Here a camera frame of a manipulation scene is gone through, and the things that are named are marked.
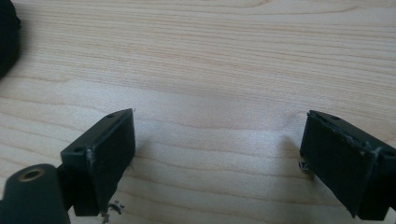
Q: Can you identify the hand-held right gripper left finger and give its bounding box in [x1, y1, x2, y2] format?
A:
[56, 107, 136, 217]

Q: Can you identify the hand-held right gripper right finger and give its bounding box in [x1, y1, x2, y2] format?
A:
[299, 109, 396, 221]

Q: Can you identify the black round object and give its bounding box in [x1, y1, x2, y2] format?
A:
[0, 0, 22, 78]

